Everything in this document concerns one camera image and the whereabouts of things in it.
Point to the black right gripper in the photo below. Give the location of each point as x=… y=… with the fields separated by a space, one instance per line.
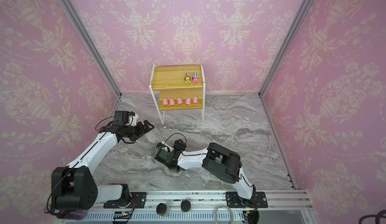
x=179 y=147

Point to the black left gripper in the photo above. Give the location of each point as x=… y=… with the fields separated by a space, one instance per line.
x=141 y=130

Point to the green truck with grille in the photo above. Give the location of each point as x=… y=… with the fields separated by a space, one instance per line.
x=187 y=78

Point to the pink blue toy truck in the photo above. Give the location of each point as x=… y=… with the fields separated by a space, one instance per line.
x=195 y=78

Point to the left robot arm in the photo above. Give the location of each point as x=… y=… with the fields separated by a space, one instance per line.
x=73 y=187

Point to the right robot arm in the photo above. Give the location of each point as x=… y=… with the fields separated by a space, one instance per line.
x=219 y=161

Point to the black round knob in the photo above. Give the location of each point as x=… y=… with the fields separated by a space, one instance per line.
x=162 y=209
x=186 y=206

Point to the purple drink bottle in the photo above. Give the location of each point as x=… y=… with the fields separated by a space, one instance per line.
x=72 y=214

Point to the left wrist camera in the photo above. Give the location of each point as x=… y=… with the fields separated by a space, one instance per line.
x=133 y=117

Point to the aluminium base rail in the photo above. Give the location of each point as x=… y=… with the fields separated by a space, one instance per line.
x=205 y=200

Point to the wooden two-tier shelf white frame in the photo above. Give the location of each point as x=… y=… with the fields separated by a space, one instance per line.
x=168 y=82

